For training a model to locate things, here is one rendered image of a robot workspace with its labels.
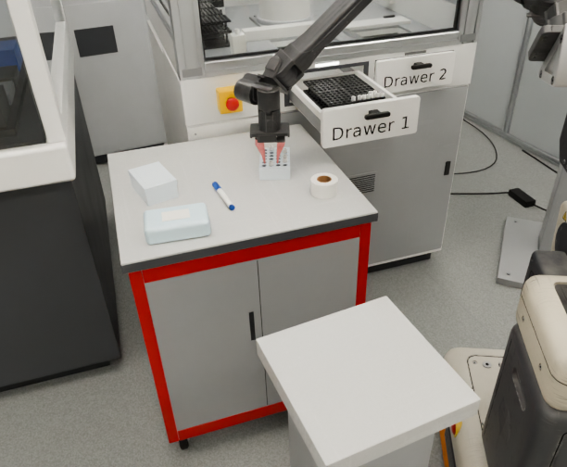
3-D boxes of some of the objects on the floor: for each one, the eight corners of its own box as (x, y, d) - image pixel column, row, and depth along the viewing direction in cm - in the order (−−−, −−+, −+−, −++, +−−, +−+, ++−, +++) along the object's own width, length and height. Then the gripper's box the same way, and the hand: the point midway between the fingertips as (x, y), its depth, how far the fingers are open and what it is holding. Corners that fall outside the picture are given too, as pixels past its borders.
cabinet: (443, 261, 240) (473, 83, 195) (212, 316, 216) (186, 126, 171) (354, 167, 316) (361, 22, 270) (176, 199, 291) (151, 46, 246)
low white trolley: (361, 410, 178) (378, 211, 135) (170, 466, 163) (119, 264, 120) (302, 297, 223) (300, 123, 180) (148, 334, 209) (107, 153, 166)
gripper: (247, 113, 135) (251, 169, 144) (289, 111, 135) (290, 168, 144) (249, 103, 141) (252, 157, 149) (288, 102, 141) (289, 156, 149)
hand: (270, 159), depth 146 cm, fingers open, 3 cm apart
